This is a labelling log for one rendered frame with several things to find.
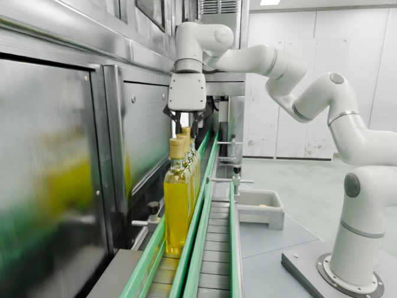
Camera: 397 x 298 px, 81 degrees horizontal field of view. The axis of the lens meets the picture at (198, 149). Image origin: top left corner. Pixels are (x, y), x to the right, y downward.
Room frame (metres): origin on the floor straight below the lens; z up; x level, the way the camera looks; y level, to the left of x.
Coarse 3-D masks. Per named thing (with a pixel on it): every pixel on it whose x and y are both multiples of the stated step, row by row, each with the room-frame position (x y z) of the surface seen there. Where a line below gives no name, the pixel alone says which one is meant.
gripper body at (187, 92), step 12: (180, 72) 0.64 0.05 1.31; (192, 72) 0.64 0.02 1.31; (180, 84) 0.63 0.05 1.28; (192, 84) 0.63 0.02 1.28; (204, 84) 0.63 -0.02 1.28; (168, 96) 0.63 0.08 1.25; (180, 96) 0.62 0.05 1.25; (192, 96) 0.62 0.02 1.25; (204, 96) 0.62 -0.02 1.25; (180, 108) 0.61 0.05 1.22; (192, 108) 0.61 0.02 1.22; (204, 108) 0.65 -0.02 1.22
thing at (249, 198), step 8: (240, 192) 0.96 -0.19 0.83; (248, 192) 0.96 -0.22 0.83; (256, 192) 0.95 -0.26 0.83; (264, 192) 0.95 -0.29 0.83; (272, 192) 0.94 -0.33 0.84; (240, 200) 0.96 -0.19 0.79; (248, 200) 0.95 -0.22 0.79; (256, 200) 0.95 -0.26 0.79; (264, 200) 0.95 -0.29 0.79; (272, 200) 0.93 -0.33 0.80; (280, 200) 0.85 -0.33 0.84; (240, 208) 0.80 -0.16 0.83; (248, 208) 0.80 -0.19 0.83; (256, 208) 0.80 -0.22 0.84; (264, 208) 0.79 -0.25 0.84; (272, 208) 0.79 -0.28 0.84; (280, 208) 0.79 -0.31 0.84
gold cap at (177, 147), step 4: (172, 140) 0.50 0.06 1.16; (176, 140) 0.49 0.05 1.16; (180, 140) 0.50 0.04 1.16; (184, 140) 0.51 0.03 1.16; (172, 144) 0.50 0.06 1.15; (176, 144) 0.49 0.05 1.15; (180, 144) 0.50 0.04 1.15; (172, 148) 0.50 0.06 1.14; (176, 148) 0.49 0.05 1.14; (180, 148) 0.50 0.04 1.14; (184, 148) 0.51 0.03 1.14; (172, 152) 0.50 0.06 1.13; (176, 152) 0.49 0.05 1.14; (180, 152) 0.50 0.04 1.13; (184, 152) 0.51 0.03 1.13; (172, 156) 0.50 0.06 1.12; (176, 156) 0.49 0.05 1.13; (180, 156) 0.50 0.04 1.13; (184, 156) 0.51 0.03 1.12
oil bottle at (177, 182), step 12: (168, 180) 0.49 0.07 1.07; (180, 180) 0.48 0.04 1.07; (168, 192) 0.48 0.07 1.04; (180, 192) 0.48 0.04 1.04; (168, 204) 0.48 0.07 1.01; (180, 204) 0.48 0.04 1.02; (168, 216) 0.49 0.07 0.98; (180, 216) 0.48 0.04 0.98; (168, 228) 0.49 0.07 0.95; (180, 228) 0.48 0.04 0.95; (168, 240) 0.49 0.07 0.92; (180, 240) 0.48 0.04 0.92; (168, 252) 0.49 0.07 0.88; (180, 252) 0.48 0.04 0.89
